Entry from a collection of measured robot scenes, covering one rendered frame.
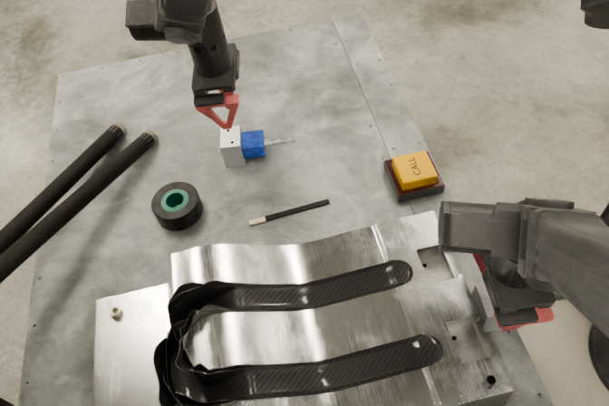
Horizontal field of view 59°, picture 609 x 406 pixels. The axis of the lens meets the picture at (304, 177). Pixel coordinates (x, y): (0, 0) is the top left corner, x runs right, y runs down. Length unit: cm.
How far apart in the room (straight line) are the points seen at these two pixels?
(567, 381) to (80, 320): 103
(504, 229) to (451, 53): 193
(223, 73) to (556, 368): 99
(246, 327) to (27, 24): 270
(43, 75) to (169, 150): 181
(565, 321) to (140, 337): 101
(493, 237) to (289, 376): 29
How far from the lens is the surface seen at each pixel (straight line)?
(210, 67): 82
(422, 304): 72
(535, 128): 221
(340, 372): 70
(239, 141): 95
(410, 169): 91
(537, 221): 50
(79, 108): 122
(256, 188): 94
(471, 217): 59
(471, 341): 74
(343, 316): 71
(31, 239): 90
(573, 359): 142
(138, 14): 80
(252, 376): 66
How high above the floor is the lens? 154
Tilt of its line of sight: 51 degrees down
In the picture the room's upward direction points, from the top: 8 degrees counter-clockwise
